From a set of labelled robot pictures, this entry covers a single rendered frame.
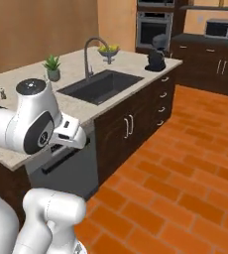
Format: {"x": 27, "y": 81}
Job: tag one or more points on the green plant in grey pot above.
{"x": 53, "y": 73}

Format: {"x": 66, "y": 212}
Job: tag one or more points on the silver toaster oven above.
{"x": 220, "y": 29}

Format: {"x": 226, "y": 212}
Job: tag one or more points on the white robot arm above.
{"x": 23, "y": 122}

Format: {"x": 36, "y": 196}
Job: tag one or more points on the black coffee machine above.
{"x": 155, "y": 58}

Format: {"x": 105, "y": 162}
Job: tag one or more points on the grey dishwasher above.
{"x": 71, "y": 175}

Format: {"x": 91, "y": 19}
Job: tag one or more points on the dark wood cupboard run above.
{"x": 205, "y": 66}

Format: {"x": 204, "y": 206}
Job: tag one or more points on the grey stemmed fruit bowl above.
{"x": 109, "y": 54}

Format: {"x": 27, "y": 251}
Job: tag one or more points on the dark wall shelf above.
{"x": 211, "y": 8}

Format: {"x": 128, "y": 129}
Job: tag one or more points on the grey curved tap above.
{"x": 86, "y": 59}

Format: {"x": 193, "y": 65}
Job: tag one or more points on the black kitchen sink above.
{"x": 101, "y": 86}

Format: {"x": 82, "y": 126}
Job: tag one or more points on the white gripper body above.
{"x": 79, "y": 140}

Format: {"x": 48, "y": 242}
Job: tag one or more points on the dark wood drawer front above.
{"x": 168, "y": 101}
{"x": 169, "y": 114}
{"x": 167, "y": 127}
{"x": 159, "y": 86}

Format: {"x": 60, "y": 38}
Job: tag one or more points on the silver built-in microwave oven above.
{"x": 155, "y": 3}

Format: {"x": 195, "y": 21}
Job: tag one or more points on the dark wood cupboard door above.
{"x": 111, "y": 149}
{"x": 141, "y": 127}

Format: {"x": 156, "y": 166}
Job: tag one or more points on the yellow lemon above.
{"x": 103, "y": 48}
{"x": 114, "y": 48}

